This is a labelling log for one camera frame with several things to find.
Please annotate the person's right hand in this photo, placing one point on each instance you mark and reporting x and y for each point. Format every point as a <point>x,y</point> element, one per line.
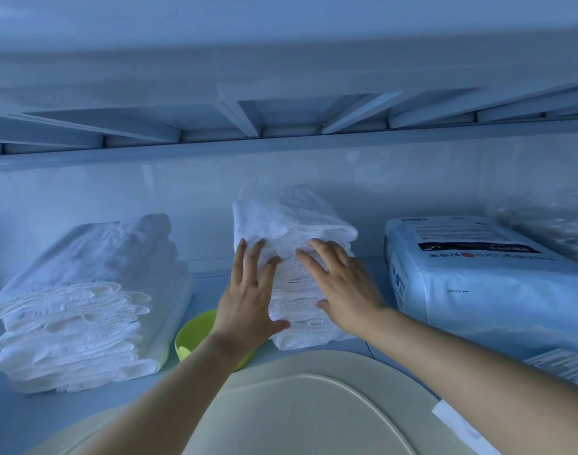
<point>350,291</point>

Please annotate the person's left hand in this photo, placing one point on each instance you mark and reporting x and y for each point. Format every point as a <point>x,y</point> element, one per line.
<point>244,307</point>

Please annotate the person's right middle finger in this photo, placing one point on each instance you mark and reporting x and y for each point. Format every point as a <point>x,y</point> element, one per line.
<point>327,253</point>

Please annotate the person's left middle finger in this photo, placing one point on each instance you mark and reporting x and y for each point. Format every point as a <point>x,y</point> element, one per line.
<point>255,265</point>

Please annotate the person's right thumb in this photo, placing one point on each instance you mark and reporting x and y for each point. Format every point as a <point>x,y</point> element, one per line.
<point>326,310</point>

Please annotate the person's left thumb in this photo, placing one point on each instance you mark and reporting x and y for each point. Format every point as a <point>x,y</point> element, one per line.
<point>279,327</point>

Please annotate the narrow stack of white pads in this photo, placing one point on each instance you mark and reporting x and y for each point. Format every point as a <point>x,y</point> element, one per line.
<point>298,298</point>

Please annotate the small white towel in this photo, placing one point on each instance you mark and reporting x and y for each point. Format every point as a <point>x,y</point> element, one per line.
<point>289,213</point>

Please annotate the person's right forearm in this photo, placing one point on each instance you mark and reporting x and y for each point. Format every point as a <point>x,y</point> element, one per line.
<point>469,374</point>

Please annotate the person's left forearm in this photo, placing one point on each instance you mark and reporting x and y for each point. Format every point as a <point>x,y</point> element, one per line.
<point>170,402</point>

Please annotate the green plastic bowl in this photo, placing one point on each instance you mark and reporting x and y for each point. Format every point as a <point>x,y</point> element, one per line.
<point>194,334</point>

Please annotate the cream plastic lid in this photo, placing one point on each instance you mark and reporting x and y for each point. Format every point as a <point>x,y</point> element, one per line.
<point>312,412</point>

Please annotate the light blue diaper pack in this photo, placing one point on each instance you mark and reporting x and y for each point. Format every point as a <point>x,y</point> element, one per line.
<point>474,279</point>

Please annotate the large folded white towel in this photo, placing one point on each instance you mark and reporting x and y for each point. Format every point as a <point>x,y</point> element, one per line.
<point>94,251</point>

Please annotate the wide stack of white pads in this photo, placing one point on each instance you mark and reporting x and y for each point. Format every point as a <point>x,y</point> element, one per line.
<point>80,345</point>

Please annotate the clear plastic package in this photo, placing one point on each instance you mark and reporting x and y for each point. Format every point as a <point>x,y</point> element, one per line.
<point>550,227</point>

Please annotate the white metal shelf frame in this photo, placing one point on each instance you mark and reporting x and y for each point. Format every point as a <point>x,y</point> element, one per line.
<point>289,142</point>

